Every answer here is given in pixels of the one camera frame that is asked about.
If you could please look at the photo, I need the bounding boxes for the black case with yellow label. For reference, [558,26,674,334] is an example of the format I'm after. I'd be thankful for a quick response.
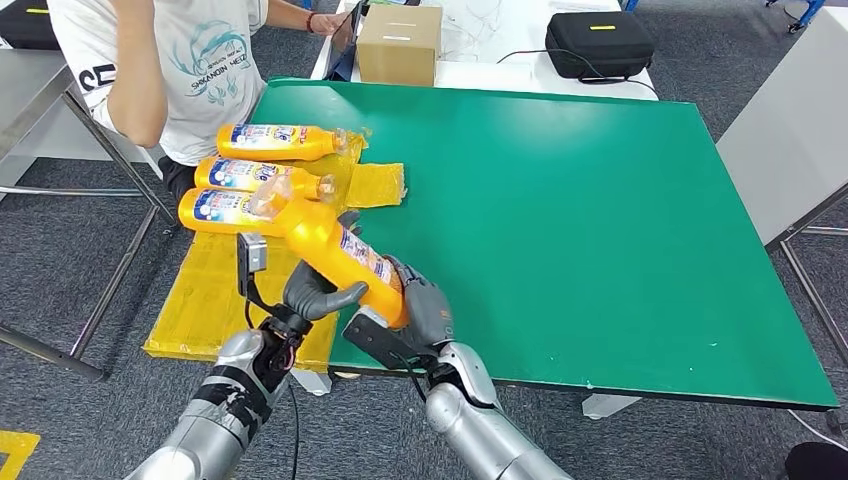
[545,11,657,81]
[0,0,61,53]

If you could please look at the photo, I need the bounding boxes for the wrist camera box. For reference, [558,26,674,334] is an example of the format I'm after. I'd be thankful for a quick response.
[236,231,270,301]
[342,305,425,372]

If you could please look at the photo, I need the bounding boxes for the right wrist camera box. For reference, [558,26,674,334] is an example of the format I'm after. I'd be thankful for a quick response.
[342,305,425,372]

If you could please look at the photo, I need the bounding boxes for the orange detergent bottle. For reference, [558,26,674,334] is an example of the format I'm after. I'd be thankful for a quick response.
[193,155,339,203]
[250,173,411,331]
[216,123,350,163]
[177,187,286,238]

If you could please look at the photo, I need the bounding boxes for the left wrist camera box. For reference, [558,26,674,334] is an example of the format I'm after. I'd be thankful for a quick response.
[236,231,270,301]

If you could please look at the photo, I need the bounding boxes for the white cable bundle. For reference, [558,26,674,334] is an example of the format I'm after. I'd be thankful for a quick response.
[443,1,510,62]

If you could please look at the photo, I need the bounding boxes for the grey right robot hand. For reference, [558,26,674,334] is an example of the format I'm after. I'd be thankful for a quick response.
[387,254,457,356]

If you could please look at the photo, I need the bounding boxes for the person's left hand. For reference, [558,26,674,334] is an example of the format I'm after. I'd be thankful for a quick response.
[307,11,352,38]

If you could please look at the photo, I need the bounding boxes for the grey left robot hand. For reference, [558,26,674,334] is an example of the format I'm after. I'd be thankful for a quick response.
[281,210,369,323]

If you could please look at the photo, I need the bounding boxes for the black round object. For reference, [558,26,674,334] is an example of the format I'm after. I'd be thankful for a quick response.
[786,442,848,480]

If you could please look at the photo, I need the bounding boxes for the black cable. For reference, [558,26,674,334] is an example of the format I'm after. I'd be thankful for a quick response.
[498,47,659,99]

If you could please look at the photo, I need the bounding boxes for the white table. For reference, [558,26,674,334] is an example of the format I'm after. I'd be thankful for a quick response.
[0,39,167,193]
[309,0,660,102]

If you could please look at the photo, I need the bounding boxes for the person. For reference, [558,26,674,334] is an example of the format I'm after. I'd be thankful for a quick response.
[46,0,359,200]

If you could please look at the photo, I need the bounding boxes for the steel table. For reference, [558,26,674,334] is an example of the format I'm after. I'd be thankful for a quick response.
[0,51,177,384]

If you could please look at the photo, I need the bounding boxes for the brown cardboard box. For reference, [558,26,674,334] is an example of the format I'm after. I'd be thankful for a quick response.
[356,5,444,87]

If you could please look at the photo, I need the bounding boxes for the blue wheeled frame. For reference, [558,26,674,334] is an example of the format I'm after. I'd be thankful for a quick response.
[765,0,828,34]

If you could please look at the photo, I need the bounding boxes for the white floor cable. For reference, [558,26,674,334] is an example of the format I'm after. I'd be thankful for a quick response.
[786,410,848,452]

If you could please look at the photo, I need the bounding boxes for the yellow taped board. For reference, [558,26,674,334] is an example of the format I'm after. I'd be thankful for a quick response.
[144,129,407,374]

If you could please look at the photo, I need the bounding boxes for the light grey table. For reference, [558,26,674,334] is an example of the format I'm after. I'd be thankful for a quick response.
[716,7,848,372]

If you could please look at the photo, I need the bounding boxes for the white table leg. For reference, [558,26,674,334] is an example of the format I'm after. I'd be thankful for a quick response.
[289,368,335,397]
[582,395,643,422]

